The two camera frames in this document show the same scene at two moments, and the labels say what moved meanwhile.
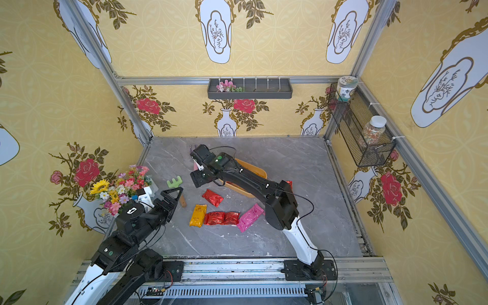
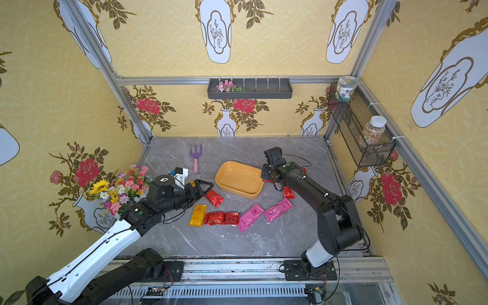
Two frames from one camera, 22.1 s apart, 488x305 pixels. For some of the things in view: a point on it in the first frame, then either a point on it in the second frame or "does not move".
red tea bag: (213, 218) does not move
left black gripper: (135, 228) → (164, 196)
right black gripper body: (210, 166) → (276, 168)
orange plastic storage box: (248, 167) does not move
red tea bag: (213, 197) does not move
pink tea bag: (250, 217) does not move
